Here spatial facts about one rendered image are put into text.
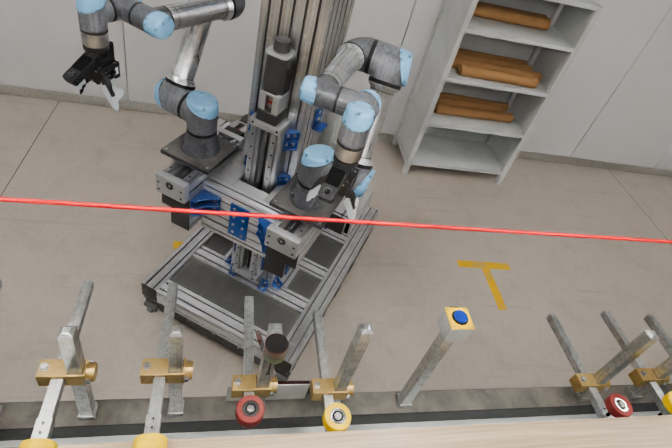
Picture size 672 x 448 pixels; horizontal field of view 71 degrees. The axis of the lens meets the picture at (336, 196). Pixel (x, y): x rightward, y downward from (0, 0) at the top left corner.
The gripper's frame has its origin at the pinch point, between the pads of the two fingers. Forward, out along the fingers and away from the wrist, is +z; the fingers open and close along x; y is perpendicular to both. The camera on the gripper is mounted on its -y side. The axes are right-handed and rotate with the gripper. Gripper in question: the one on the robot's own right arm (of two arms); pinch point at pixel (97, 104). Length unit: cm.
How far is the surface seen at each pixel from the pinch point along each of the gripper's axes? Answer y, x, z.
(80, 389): -59, -45, 43
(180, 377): -46, -68, 36
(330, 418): -34, -109, 41
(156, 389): -52, -65, 36
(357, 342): -21, -107, 20
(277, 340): -35, -89, 15
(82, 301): -42, -30, 36
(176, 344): -46, -67, 20
